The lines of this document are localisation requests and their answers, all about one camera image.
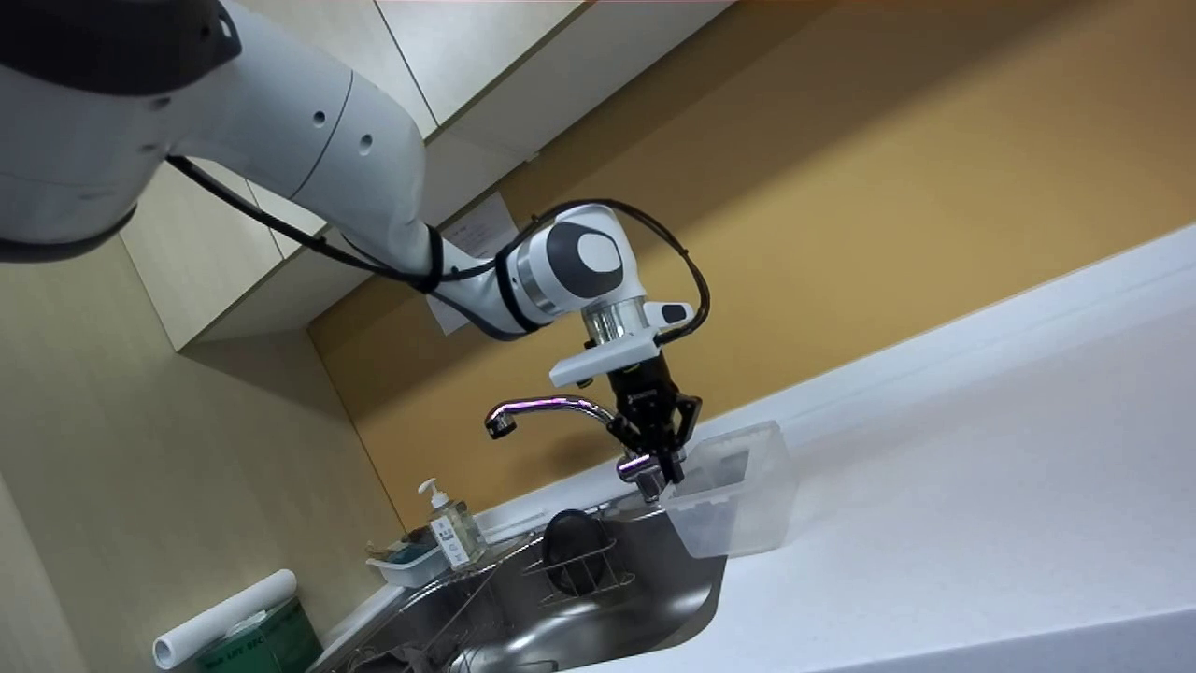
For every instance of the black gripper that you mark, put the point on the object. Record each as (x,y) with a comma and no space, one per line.
(642,392)

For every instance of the clear plastic container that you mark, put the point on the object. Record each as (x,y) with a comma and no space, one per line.
(747,499)

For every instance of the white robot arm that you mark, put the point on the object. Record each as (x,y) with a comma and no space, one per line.
(312,123)

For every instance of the chrome sink faucet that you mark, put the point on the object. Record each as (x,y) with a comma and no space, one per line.
(545,406)

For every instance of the black round sink object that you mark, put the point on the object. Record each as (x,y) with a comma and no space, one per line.
(578,545)

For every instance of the stainless steel sink basin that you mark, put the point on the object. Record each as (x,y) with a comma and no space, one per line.
(649,600)

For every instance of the clear soap dispenser bottle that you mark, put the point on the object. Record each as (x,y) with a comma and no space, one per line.
(453,537)

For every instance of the white soap dish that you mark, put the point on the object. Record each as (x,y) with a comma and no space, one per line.
(405,567)

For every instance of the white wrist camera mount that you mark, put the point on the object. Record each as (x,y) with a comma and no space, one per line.
(600,365)

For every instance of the beige wall cabinet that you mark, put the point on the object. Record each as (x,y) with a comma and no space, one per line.
(497,48)

